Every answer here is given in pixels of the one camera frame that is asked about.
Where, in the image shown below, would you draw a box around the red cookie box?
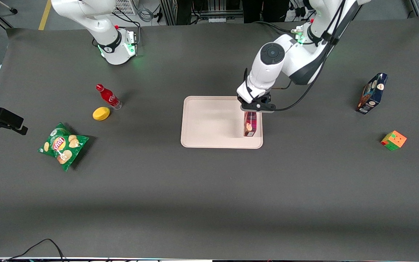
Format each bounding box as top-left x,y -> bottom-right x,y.
244,111 -> 257,137

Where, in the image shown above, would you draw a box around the black cable at table edge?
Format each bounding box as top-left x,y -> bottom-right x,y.
2,238 -> 68,262

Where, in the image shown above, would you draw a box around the blue cookie box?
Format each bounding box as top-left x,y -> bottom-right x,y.
356,72 -> 389,115

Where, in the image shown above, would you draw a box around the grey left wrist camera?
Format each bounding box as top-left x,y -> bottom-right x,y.
240,102 -> 276,113

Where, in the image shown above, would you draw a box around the black equipment rack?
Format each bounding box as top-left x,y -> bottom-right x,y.
159,0 -> 244,26

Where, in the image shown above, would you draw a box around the black cables at arm base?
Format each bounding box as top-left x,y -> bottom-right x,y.
252,21 -> 303,39
112,9 -> 142,48

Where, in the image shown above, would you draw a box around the black cables at right arm base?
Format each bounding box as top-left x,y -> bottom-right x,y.
112,9 -> 142,48

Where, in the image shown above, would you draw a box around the green chips bag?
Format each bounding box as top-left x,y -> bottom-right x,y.
37,123 -> 90,172

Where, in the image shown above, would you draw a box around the orange green puzzle cube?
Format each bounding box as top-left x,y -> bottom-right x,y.
380,130 -> 407,151

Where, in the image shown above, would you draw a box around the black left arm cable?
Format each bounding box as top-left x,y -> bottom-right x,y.
272,0 -> 359,111

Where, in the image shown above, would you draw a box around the red cola bottle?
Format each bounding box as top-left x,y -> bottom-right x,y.
96,84 -> 123,110

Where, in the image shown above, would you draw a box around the yellow floor tape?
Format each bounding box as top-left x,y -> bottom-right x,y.
38,0 -> 52,31

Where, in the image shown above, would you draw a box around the white perforated basket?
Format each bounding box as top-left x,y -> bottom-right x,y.
112,0 -> 137,16

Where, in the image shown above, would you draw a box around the black cables at left arm base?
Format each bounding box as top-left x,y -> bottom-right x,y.
252,21 -> 303,39

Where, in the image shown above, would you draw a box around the yellow lemon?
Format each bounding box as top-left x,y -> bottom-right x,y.
92,107 -> 111,121

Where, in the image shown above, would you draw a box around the beige plastic tray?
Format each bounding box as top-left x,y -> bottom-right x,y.
181,96 -> 264,149

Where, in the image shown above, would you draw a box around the grey coiled cable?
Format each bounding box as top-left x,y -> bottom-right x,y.
138,0 -> 161,23

